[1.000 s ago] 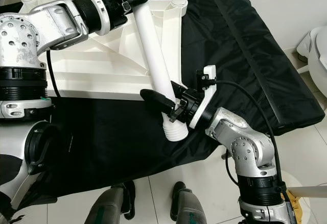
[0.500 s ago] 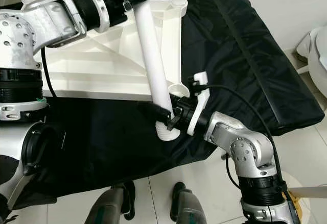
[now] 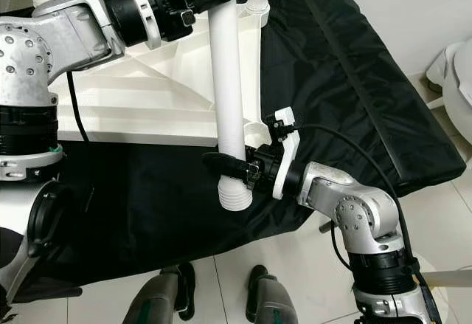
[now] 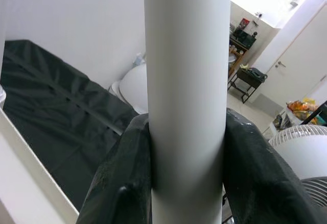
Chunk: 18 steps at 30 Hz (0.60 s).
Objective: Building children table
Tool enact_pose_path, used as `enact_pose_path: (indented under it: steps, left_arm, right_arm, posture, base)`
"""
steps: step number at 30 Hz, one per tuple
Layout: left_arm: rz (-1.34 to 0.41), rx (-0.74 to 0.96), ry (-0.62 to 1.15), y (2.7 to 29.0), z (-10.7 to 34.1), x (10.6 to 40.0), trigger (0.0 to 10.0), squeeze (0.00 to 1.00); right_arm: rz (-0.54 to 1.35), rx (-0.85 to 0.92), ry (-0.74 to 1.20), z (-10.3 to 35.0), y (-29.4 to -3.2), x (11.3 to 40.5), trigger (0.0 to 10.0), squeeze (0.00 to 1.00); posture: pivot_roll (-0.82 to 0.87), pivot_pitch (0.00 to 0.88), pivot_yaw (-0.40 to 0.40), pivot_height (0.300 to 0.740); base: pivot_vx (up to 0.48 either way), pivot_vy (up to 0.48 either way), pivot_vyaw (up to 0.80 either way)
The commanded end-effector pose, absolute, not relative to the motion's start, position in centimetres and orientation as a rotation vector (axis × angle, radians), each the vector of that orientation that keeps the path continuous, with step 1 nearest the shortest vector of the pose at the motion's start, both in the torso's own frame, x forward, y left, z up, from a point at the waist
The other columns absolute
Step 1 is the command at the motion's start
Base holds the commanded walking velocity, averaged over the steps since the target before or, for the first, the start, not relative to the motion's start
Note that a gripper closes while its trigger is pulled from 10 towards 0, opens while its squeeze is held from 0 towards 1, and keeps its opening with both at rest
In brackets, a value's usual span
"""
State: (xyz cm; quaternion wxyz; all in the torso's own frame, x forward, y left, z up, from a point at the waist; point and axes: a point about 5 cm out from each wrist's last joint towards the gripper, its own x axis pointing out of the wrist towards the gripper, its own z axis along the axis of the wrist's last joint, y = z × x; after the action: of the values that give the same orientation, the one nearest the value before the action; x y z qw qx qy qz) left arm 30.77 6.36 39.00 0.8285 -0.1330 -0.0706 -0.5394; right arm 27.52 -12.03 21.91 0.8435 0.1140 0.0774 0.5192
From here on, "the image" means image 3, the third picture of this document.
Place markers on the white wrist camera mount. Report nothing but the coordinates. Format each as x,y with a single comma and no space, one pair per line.
287,169
151,14

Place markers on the white plastic children table top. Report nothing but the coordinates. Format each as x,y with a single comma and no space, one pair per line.
155,102

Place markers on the white round bar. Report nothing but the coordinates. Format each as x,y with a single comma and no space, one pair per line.
446,278

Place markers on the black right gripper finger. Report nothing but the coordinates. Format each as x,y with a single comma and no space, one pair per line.
228,165

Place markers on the yellow crumpled cloth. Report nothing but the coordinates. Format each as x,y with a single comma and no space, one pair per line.
428,302

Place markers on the black table cloth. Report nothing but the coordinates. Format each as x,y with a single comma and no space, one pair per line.
339,80

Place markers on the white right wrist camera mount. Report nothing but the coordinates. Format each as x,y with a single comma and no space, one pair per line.
287,169

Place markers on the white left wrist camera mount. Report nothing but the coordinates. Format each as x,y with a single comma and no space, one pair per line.
151,14

